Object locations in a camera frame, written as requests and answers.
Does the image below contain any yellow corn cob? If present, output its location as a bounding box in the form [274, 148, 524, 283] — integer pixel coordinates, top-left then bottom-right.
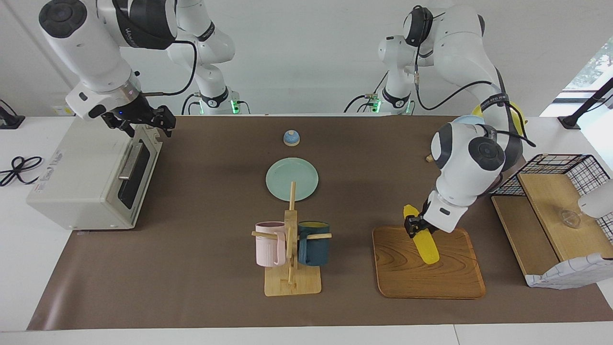
[403, 205, 440, 265]

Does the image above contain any glass oven door with handle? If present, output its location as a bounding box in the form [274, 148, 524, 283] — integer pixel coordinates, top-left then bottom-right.
[115, 132, 161, 223]

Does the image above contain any pale green plate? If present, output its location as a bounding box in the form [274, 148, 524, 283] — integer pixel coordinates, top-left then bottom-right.
[266, 158, 319, 202]

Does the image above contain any beige toaster oven housing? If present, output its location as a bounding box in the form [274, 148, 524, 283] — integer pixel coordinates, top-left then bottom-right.
[26, 106, 163, 230]

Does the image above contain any brown wooden tray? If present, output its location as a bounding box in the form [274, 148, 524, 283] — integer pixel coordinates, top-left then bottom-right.
[372, 226, 486, 300]

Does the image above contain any dark teal mug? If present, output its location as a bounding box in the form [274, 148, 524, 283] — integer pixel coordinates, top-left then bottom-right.
[298, 221, 330, 266]

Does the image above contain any black clamp base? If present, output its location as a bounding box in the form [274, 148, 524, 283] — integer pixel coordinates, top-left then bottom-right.
[0, 99, 25, 130]

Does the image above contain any wooden mug tree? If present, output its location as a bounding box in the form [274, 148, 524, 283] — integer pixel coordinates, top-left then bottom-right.
[251, 181, 332, 297]

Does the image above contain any pink mug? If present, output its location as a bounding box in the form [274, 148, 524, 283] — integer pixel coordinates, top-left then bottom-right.
[255, 221, 287, 267]

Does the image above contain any small clear glass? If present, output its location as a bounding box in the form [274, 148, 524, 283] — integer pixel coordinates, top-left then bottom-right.
[556, 206, 582, 229]

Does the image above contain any yellow plate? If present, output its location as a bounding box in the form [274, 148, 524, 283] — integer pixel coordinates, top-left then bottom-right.
[472, 100, 526, 150]

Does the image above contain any brown table mat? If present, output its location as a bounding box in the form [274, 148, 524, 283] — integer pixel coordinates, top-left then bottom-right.
[27, 115, 613, 331]

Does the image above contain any white checked cloth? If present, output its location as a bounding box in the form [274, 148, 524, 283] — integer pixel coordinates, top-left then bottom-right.
[525, 253, 613, 289]

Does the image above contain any white rounded device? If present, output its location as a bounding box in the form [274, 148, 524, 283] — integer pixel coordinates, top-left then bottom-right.
[578, 180, 613, 219]

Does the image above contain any black stand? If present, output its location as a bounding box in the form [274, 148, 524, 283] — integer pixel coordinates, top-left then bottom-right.
[558, 77, 613, 130]

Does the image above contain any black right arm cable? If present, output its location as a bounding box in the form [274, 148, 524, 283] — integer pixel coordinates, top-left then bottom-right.
[143, 39, 198, 96]

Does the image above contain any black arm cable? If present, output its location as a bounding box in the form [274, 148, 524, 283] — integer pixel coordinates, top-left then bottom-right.
[414, 46, 537, 147]
[143, 39, 198, 96]

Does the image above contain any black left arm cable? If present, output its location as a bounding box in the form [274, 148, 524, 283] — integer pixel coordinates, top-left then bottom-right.
[414, 46, 537, 147]

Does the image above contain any coiled black cable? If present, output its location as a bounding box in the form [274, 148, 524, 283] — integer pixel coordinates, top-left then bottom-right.
[0, 156, 44, 187]

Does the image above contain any wire and wood shelf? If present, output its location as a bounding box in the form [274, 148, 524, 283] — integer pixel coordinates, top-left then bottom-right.
[490, 154, 613, 288]

